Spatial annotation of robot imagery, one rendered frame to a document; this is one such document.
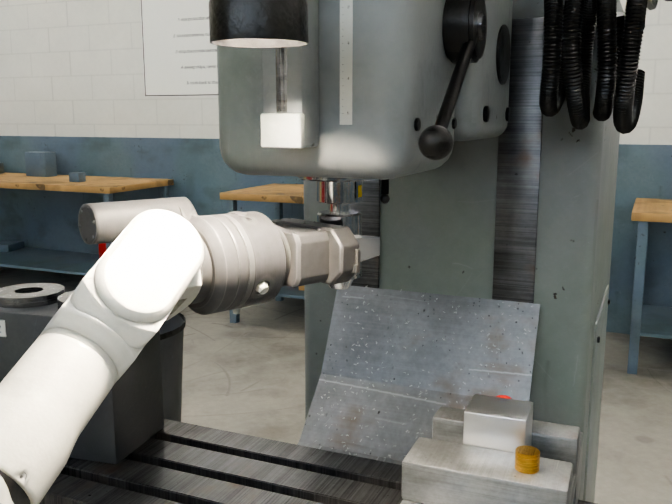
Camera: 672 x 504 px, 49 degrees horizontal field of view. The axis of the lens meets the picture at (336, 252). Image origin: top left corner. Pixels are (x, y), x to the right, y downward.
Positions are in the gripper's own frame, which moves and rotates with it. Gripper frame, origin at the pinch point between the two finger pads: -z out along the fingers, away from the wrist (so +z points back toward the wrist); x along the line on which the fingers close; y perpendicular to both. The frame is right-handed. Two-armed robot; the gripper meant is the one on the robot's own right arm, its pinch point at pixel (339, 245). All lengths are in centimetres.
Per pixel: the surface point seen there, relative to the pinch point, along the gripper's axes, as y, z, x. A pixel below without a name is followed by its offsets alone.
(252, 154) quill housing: -9.7, 10.4, 1.3
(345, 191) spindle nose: -5.9, 1.3, -2.1
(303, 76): -16.6, 10.9, -6.6
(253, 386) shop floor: 121, -167, 234
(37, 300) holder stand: 10.2, 17.1, 37.9
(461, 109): -14.3, -12.9, -5.5
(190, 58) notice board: -61, -269, 443
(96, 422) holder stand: 24.2, 14.8, 27.6
